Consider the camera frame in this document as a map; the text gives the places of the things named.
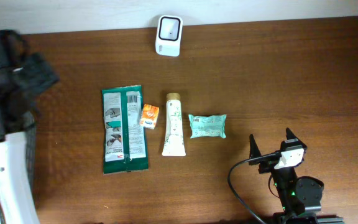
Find mint green wipes packet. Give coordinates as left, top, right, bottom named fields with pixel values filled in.
left=188, top=114, right=227, bottom=139

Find white tube with cork cap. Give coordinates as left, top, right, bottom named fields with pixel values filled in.
left=162, top=93, right=186, bottom=157

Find small orange box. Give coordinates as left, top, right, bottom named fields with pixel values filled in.
left=139, top=104, right=160, bottom=129

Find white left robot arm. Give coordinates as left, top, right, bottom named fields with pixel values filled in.
left=0, top=30, right=60, bottom=223

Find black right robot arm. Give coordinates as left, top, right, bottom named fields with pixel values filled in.
left=249, top=128, right=344, bottom=224

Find white barcode scanner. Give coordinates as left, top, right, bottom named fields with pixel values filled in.
left=155, top=15, right=183, bottom=57

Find grey plastic basket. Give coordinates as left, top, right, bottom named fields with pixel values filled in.
left=23, top=112, right=36, bottom=190

